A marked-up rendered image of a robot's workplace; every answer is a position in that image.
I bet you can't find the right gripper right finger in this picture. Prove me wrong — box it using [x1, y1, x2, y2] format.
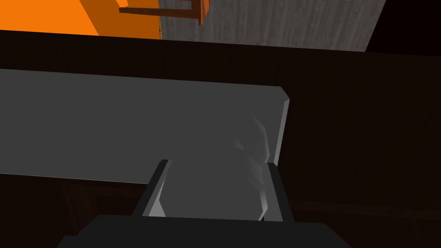
[258, 162, 295, 223]

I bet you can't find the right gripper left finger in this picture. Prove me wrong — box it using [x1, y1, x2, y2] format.
[132, 159, 173, 218]

